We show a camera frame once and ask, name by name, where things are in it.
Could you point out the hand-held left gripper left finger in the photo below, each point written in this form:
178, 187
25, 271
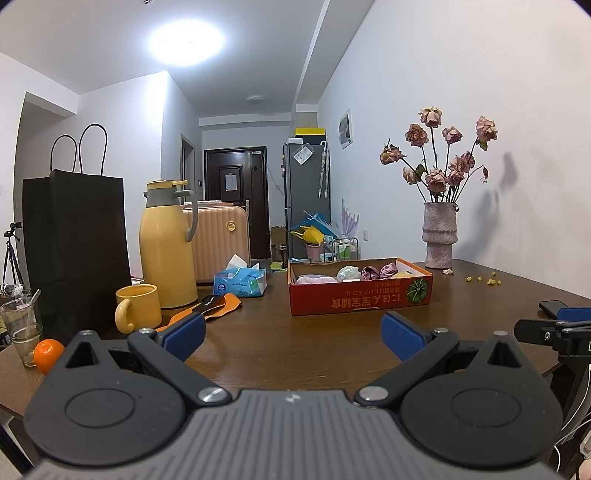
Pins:
184, 334

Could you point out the white door notice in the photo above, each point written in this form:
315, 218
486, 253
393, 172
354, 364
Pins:
231, 182

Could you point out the wall picture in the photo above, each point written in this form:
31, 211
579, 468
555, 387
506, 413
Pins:
345, 129

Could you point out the paper sheet on refrigerator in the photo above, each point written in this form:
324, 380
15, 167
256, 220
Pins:
303, 155

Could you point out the yellow thermos jug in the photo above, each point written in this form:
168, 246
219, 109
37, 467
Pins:
166, 258

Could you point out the pink bucket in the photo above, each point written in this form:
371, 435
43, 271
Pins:
315, 253

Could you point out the red cardboard box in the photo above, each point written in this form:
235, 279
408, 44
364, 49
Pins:
351, 300

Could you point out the small ceiling lamp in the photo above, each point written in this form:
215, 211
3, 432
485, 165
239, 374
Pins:
255, 98

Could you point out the scattered yellow flower buds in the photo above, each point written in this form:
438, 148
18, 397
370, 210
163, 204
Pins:
491, 280

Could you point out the lavender towel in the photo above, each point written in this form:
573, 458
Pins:
314, 279

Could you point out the hanging pale umbrella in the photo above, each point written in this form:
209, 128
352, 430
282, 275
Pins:
324, 170

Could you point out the round ceiling lamp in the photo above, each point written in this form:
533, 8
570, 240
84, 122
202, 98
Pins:
187, 44

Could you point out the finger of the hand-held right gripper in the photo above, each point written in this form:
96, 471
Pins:
577, 314
535, 330

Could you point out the pink stone vase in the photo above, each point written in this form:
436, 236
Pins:
438, 240

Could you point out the dark brown entrance door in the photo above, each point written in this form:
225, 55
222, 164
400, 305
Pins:
258, 198

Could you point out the orange tangerine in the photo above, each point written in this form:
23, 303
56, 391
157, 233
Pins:
48, 355

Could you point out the yellow box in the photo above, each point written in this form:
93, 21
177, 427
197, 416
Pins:
309, 131

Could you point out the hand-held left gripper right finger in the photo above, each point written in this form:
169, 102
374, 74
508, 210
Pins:
401, 337

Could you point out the grey refrigerator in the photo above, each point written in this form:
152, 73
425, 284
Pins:
302, 203

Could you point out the clear straw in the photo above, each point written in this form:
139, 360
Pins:
34, 300

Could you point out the peach ribbed suitcase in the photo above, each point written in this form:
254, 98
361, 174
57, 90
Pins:
221, 249

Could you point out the clear drinking glass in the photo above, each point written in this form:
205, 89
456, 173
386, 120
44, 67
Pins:
21, 341

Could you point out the dark smartphone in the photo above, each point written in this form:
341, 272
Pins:
551, 307

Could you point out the black paper bag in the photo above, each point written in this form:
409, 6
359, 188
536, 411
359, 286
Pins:
74, 249

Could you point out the dried pink rose bouquet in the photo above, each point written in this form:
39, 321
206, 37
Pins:
436, 180

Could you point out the black tripod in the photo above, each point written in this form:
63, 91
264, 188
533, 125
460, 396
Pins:
9, 258

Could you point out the brown cardboard box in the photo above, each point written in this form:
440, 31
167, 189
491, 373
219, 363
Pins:
278, 244

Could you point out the blue tissue pack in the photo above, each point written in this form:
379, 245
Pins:
240, 286

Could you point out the pale green plastic bag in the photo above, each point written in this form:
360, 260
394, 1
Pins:
348, 274

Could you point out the yellow mug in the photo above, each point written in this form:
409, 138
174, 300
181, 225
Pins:
143, 307

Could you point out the purple flower wall sticker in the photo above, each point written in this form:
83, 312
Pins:
350, 219

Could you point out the purple satin scrunchie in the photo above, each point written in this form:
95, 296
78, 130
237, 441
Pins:
389, 270

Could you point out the black oval case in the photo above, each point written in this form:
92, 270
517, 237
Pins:
210, 304

